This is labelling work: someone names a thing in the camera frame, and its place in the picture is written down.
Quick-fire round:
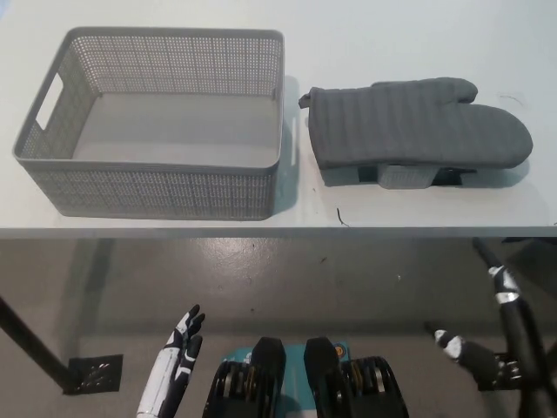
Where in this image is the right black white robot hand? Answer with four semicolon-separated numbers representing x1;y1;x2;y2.
434;237;557;418

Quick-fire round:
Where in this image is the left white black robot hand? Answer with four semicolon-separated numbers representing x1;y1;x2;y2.
136;303;206;418

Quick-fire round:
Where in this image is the grey quilted oven glove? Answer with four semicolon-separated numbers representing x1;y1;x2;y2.
298;77;534;172

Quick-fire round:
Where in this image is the black table foot plate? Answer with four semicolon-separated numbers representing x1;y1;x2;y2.
477;354;523;392
64;354;124;395

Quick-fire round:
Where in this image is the black table leg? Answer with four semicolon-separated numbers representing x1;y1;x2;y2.
0;295;73;391

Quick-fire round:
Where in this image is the large grey perforated basket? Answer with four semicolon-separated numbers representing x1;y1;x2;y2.
11;26;286;220

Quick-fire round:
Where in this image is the small grey perforated basket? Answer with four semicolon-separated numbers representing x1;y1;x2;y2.
377;164;437;191

